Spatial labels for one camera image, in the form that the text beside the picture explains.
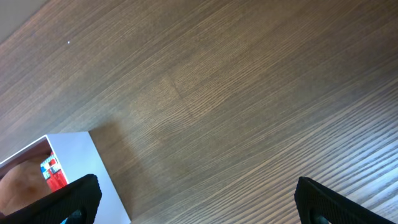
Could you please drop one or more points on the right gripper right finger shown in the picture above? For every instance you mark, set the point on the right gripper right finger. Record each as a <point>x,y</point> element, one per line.
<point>317,204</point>

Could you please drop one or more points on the pink open cardboard box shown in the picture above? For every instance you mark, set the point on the pink open cardboard box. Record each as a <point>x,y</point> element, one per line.
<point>76,156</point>

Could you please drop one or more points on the red toy fire truck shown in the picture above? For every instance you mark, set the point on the red toy fire truck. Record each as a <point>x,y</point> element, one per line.
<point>53,173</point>

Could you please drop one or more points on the brown plush toy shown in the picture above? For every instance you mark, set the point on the brown plush toy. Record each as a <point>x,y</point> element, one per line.
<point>23,185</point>

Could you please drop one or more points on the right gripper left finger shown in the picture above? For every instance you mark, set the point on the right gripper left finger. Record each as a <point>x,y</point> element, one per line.
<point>77,202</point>

